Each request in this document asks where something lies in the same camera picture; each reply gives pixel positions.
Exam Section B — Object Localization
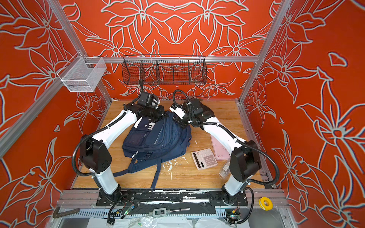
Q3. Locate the navy blue student backpack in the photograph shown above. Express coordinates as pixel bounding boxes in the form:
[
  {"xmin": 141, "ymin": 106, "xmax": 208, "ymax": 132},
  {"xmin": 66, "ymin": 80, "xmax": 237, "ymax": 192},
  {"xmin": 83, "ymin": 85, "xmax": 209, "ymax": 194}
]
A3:
[{"xmin": 114, "ymin": 111, "xmax": 192, "ymax": 189}]

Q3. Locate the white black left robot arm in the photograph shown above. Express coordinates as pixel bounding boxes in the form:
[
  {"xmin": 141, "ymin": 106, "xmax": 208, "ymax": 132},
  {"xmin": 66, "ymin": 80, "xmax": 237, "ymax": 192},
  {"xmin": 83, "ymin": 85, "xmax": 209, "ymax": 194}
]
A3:
[{"xmin": 71, "ymin": 102, "xmax": 166, "ymax": 204}]

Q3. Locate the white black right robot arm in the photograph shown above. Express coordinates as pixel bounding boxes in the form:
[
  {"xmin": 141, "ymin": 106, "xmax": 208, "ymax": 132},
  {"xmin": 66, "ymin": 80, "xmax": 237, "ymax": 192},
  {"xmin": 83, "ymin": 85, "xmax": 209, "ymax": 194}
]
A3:
[{"xmin": 170, "ymin": 98, "xmax": 279, "ymax": 203}]

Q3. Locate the pink white calculator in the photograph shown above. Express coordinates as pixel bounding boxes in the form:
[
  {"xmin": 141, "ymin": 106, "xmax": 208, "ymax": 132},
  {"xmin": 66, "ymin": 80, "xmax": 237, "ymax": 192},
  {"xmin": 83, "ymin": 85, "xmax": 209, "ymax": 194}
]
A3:
[{"xmin": 191, "ymin": 148, "xmax": 218, "ymax": 170}]

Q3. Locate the pink pencil case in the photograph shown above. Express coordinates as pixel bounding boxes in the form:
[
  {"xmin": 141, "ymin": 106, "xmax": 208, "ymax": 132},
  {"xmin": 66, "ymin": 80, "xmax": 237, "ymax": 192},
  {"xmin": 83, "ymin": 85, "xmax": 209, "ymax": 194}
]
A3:
[{"xmin": 211, "ymin": 136, "xmax": 230, "ymax": 161}]

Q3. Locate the yellow tape roll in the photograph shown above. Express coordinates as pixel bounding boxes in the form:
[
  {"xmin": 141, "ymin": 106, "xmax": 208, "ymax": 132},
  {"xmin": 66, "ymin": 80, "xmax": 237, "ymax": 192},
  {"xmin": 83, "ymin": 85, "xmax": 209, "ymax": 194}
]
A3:
[{"xmin": 259, "ymin": 197, "xmax": 273, "ymax": 211}]

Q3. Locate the brown bent metal bar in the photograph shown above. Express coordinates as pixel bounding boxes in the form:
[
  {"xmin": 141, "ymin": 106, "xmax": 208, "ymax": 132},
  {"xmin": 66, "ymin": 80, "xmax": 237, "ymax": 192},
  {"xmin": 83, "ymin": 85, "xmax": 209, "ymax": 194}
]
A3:
[{"xmin": 52, "ymin": 206, "xmax": 80, "ymax": 219}]

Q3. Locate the black wire wall basket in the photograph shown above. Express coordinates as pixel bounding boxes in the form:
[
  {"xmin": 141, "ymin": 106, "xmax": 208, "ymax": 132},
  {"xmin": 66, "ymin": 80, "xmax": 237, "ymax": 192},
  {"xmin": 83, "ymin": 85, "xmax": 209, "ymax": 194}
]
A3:
[{"xmin": 121, "ymin": 55, "xmax": 208, "ymax": 85}]

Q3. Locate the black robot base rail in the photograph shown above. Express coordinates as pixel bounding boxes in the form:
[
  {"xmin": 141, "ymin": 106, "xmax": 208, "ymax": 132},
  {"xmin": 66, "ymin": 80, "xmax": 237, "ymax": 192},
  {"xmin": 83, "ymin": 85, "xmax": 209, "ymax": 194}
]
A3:
[{"xmin": 96, "ymin": 188, "xmax": 249, "ymax": 207}]

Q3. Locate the white wire mesh basket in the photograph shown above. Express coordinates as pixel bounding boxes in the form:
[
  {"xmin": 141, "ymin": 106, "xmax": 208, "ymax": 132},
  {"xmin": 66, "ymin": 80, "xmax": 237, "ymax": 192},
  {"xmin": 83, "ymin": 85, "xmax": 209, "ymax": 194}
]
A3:
[{"xmin": 57, "ymin": 57, "xmax": 106, "ymax": 93}]

